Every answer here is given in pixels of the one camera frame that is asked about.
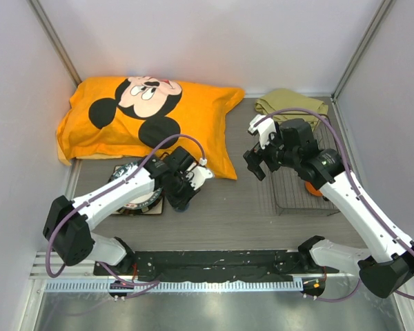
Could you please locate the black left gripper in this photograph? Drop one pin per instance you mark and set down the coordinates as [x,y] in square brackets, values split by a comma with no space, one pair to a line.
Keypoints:
[181,202]

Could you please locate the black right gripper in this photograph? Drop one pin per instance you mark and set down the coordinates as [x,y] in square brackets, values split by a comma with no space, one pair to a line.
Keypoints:
[254,159]

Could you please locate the blue mug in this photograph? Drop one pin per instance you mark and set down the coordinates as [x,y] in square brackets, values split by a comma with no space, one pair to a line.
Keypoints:
[182,208]

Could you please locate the square floral ceramic plate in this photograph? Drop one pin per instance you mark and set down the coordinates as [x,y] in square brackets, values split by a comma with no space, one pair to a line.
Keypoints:
[160,207]

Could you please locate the white green-rim round plate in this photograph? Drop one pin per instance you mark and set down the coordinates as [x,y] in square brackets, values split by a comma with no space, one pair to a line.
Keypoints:
[124,169]

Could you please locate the orange mug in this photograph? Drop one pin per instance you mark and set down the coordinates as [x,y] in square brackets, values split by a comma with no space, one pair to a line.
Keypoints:
[311,190]

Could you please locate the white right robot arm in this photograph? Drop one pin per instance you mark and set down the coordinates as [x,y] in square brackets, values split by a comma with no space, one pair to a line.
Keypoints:
[387,262]

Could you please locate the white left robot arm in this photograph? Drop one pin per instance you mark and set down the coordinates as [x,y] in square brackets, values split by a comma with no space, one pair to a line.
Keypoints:
[70,223]

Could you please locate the olive green folded cloth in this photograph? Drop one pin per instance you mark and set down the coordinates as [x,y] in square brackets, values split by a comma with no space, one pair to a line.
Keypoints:
[283,98]

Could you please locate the orange Mickey Mouse pillow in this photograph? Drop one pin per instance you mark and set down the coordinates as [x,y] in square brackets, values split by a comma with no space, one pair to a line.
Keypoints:
[115,117]

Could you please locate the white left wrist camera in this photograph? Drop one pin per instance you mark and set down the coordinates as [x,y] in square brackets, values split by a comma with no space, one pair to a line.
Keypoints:
[197,174]

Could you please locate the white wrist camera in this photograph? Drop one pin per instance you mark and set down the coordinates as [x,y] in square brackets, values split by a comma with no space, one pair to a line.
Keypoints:
[197,174]
[262,126]

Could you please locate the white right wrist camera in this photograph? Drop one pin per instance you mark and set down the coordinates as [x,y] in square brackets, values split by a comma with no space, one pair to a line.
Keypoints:
[262,126]

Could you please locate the grey wire dish rack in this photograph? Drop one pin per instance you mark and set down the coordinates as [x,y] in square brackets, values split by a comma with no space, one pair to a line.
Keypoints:
[290,195]

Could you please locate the white slotted cable duct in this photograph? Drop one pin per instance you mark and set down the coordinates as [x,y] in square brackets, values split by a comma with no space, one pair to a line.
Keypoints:
[114,286]

